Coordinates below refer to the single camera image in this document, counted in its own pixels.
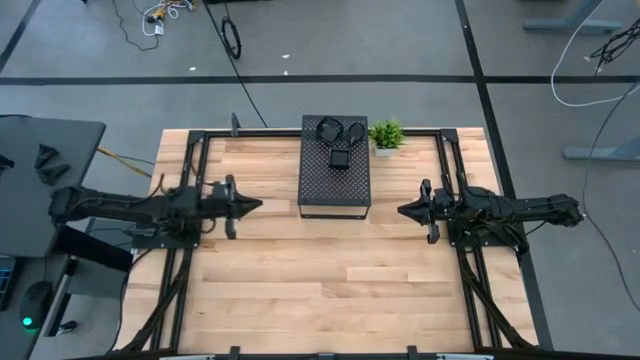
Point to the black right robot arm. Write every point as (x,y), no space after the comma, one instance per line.
(520,207)

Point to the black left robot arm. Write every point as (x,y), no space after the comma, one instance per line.
(115,205)

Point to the white light bar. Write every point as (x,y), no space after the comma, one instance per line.
(465,357)
(187,357)

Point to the black teardrop mini plate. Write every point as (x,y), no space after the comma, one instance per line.
(356,134)

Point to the grey desk foot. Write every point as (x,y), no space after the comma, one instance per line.
(600,152)
(570,24)

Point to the black computer mouse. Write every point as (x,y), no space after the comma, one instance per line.
(36,300)

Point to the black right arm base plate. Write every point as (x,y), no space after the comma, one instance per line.
(492,242)

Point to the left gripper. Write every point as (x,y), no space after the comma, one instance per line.
(222,205)

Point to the black keyboard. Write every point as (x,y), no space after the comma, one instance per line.
(7,280)

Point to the grey desk base plate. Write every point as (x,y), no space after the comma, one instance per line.
(100,285)

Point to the black desk support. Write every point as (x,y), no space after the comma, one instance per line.
(95,248)

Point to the black perforated metal rack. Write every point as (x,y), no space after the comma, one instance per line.
(325,185)

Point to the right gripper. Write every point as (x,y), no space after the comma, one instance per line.
(432,210)

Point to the green plant in white pot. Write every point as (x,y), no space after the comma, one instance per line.
(387,134)

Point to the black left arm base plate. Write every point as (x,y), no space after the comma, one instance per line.
(145,242)

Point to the black square mini plate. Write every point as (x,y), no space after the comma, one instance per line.
(339,158)

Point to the black folded object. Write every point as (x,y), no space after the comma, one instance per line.
(52,173)
(45,155)

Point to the black leaf-shaped mini plate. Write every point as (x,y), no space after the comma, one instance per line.
(330,131)

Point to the grey side desk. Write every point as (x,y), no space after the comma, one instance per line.
(30,150)

